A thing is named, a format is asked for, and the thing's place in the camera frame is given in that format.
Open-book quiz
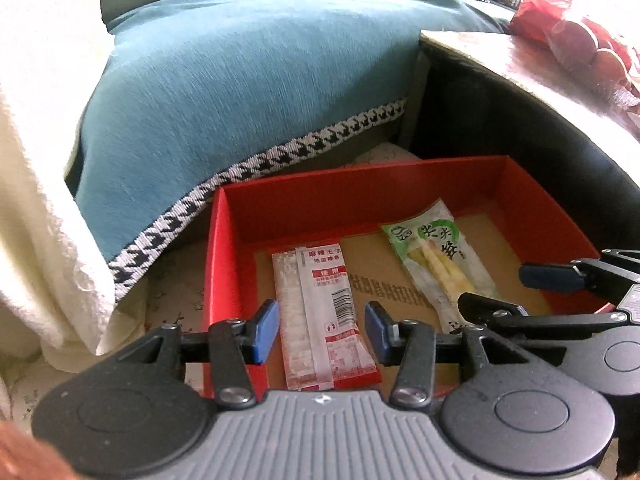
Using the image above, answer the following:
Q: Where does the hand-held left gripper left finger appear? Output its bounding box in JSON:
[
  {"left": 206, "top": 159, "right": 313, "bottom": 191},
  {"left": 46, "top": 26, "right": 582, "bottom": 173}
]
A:
[{"left": 117, "top": 299, "right": 279, "bottom": 408}]

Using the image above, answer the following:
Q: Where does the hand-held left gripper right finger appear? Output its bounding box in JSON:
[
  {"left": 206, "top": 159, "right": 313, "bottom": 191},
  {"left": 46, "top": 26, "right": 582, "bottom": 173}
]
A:
[{"left": 364, "top": 301, "right": 532, "bottom": 408}]

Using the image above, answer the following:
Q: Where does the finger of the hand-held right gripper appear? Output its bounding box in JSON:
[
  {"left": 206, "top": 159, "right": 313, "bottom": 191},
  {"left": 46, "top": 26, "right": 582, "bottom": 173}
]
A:
[
  {"left": 518, "top": 247, "right": 640, "bottom": 292},
  {"left": 457, "top": 292, "right": 631, "bottom": 352}
]

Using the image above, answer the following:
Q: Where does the white and red snack packet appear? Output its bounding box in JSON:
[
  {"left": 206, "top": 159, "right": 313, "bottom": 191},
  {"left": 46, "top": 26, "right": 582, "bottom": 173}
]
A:
[{"left": 271, "top": 239, "right": 379, "bottom": 392}]

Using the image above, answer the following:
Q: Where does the green bamboo shoot packet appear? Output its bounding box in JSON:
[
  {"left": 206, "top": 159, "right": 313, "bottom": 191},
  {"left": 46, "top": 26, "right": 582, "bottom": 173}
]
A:
[{"left": 381, "top": 198, "right": 501, "bottom": 336}]

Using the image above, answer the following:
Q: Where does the red cardboard box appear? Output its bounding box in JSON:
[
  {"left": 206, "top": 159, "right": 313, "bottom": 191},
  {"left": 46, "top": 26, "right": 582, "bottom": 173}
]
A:
[{"left": 202, "top": 156, "right": 614, "bottom": 397}]

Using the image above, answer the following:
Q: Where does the dark coffee table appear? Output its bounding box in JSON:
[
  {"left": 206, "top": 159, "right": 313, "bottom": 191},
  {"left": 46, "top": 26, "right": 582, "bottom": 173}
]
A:
[{"left": 400, "top": 30, "right": 640, "bottom": 273}]

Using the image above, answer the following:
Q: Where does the teal houndstooth-trimmed sofa cover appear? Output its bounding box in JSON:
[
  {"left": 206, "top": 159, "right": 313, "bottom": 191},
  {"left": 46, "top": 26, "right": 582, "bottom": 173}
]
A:
[{"left": 65, "top": 0, "right": 512, "bottom": 307}]

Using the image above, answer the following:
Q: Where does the white towel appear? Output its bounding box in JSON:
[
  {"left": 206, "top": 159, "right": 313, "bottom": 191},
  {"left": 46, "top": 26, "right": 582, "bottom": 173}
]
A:
[{"left": 0, "top": 0, "right": 127, "bottom": 376}]

